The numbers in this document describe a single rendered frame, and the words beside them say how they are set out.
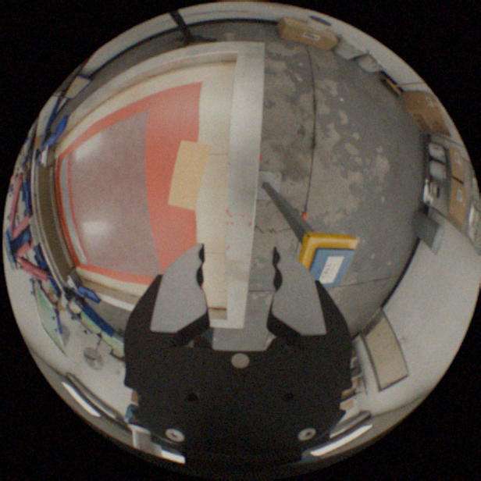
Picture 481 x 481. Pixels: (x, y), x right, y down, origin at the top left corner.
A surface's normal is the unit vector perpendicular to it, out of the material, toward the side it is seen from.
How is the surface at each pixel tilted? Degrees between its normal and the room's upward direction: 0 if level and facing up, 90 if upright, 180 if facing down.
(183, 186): 0
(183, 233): 0
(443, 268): 90
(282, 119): 0
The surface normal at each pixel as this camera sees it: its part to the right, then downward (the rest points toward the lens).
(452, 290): -1.00, -0.04
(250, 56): 0.02, 0.48
